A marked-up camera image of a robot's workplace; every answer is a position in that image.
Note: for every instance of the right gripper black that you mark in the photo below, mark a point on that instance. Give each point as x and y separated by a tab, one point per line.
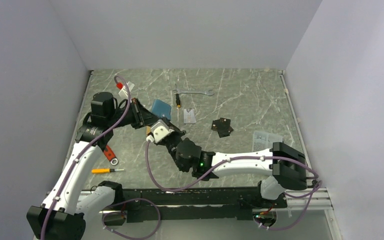
172	127

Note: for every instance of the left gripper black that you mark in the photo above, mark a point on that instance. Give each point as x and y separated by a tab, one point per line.
142	117

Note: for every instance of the blue leather card holder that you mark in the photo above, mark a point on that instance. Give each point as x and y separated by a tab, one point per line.
161	109

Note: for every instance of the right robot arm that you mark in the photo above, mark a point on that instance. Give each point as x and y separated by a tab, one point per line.
284	167

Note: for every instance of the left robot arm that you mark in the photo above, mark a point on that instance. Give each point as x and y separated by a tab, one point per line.
61	216

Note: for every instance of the silver credit card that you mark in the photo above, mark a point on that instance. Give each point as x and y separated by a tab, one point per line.
189	116

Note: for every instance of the black credit card stack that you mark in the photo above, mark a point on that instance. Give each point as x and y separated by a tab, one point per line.
222	126

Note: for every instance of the silver open-end wrench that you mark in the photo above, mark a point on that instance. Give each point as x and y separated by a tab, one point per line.
202	92

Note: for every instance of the red adjustable wrench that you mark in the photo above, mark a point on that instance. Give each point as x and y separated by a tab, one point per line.
110	156

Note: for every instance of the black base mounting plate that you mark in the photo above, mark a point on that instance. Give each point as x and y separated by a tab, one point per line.
240	203

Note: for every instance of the clear plastic screw box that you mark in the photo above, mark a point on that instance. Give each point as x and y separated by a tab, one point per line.
262	140

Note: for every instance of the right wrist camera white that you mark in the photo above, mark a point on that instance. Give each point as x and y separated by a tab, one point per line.
157	132

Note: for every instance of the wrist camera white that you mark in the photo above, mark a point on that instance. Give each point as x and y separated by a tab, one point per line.
123	93
157	132

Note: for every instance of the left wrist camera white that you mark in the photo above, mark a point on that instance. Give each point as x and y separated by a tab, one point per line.
123	93

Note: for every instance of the yellow handle screwdriver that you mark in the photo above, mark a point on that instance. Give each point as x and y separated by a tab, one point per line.
105	170

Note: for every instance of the aluminium frame rail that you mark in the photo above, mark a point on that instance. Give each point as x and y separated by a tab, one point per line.
298	203

